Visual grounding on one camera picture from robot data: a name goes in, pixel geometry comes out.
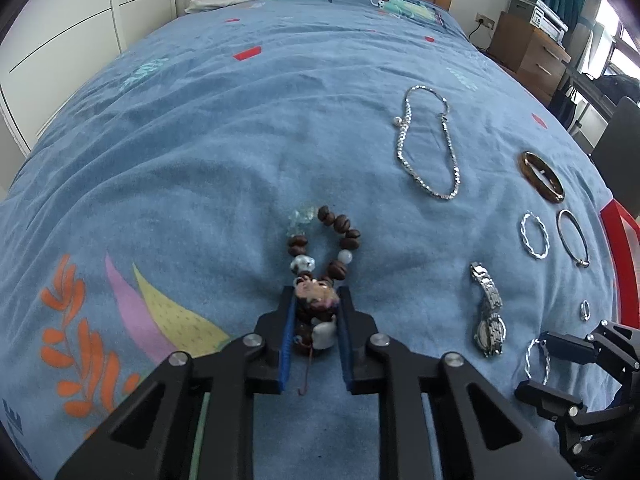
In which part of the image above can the silver chain necklace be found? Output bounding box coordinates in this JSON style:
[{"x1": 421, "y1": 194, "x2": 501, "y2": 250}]
[{"x1": 393, "y1": 85, "x2": 461, "y2": 202}]

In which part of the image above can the twisted silver hoop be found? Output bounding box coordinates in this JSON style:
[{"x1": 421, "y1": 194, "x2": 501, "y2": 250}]
[
  {"x1": 520, "y1": 211, "x2": 551, "y2": 261},
  {"x1": 524, "y1": 338, "x2": 552, "y2": 386}
]

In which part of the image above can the black bag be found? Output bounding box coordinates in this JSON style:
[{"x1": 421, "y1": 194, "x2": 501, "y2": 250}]
[{"x1": 547, "y1": 80, "x2": 581, "y2": 131}]

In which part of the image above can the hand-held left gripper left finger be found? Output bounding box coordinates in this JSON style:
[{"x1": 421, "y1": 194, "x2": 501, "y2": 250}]
[{"x1": 54, "y1": 286, "x2": 296, "y2": 480}]

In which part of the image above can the white wardrobe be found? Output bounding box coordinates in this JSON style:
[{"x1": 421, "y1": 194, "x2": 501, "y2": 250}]
[{"x1": 0, "y1": 0, "x2": 206, "y2": 156}]

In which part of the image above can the thin silver bangle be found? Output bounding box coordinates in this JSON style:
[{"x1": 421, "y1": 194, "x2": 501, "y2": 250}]
[{"x1": 556, "y1": 209, "x2": 591, "y2": 268}]

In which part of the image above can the brown beaded bracelet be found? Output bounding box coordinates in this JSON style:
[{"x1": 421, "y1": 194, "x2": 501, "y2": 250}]
[{"x1": 286, "y1": 204, "x2": 363, "y2": 396}]

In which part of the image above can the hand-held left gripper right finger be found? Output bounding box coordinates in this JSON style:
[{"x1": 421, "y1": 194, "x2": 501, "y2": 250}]
[{"x1": 336, "y1": 286, "x2": 576, "y2": 480}]

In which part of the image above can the wooden drawer cabinet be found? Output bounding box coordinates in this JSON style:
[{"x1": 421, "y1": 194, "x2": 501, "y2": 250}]
[{"x1": 487, "y1": 10, "x2": 572, "y2": 101}]

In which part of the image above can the black chair back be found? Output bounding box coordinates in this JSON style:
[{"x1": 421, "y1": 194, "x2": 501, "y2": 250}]
[{"x1": 587, "y1": 96, "x2": 640, "y2": 196}]

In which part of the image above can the white printer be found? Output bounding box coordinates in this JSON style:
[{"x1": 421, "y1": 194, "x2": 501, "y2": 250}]
[{"x1": 507, "y1": 0, "x2": 570, "y2": 41}]

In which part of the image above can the brown stone bangle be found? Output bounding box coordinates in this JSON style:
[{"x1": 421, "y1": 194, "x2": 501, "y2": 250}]
[{"x1": 518, "y1": 151, "x2": 566, "y2": 205}]

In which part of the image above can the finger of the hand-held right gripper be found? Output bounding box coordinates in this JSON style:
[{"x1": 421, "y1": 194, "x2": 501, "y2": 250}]
[
  {"x1": 541, "y1": 329, "x2": 608, "y2": 367},
  {"x1": 515, "y1": 379, "x2": 588, "y2": 423}
]

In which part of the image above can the blue printed blanket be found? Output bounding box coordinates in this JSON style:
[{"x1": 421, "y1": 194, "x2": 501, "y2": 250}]
[{"x1": 0, "y1": 0, "x2": 621, "y2": 480}]

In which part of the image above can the silver wristwatch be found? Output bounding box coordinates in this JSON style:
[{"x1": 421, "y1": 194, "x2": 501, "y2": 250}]
[{"x1": 469, "y1": 261, "x2": 507, "y2": 358}]

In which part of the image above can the red jewelry box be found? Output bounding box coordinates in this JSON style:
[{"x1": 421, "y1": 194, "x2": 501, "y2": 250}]
[{"x1": 600, "y1": 199, "x2": 640, "y2": 331}]

